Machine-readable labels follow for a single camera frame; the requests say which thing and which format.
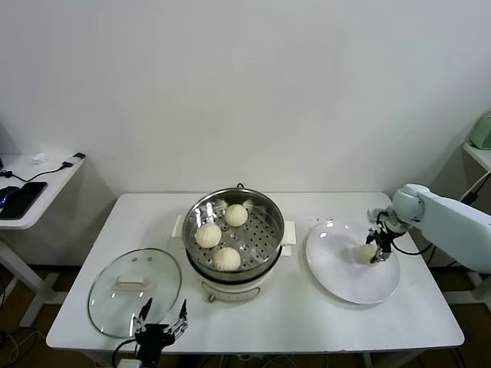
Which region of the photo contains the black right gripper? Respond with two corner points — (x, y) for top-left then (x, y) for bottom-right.
(365, 225), (397, 265)

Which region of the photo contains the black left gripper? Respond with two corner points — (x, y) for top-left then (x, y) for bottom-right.
(133, 297), (189, 366)

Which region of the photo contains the white steamed baozi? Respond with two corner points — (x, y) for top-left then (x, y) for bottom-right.
(195, 223), (222, 248)
(212, 247), (242, 271)
(224, 203), (249, 227)
(351, 245), (379, 266)

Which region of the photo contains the round glass pot lid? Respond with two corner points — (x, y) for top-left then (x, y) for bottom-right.
(87, 248), (183, 339)

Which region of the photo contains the stainless steel steamer basket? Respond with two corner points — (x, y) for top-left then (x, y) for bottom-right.
(171, 187), (298, 284)

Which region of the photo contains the white round plate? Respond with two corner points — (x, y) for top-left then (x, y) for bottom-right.
(305, 219), (401, 306)

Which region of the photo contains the white side shelf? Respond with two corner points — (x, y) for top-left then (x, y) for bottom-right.
(461, 141), (491, 304)

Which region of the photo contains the pale green appliance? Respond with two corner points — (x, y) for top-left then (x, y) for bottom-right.
(468, 110), (491, 151)

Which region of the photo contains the white side desk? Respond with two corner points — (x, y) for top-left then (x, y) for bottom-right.
(0, 153), (87, 329)

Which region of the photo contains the black smartphone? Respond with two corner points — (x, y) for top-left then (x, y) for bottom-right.
(0, 181), (48, 220)

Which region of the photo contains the blue computer mouse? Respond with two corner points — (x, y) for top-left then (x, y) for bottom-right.
(0, 186), (20, 210)

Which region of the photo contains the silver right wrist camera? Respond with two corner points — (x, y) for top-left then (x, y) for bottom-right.
(367, 208), (393, 224)

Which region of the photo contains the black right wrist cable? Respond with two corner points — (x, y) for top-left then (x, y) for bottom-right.
(390, 235), (437, 257)

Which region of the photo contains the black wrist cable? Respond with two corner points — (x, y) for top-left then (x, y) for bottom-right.
(112, 338), (138, 366)
(390, 235), (437, 257)

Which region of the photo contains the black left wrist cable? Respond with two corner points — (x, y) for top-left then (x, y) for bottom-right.
(112, 338), (138, 366)

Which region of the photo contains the black power adapter cable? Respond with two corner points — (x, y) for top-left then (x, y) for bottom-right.
(427, 191), (479, 268)

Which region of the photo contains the white hanging cable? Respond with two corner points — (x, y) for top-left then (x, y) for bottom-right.
(458, 174), (487, 202)

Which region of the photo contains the black charging cable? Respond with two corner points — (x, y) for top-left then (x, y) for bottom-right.
(0, 161), (74, 184)

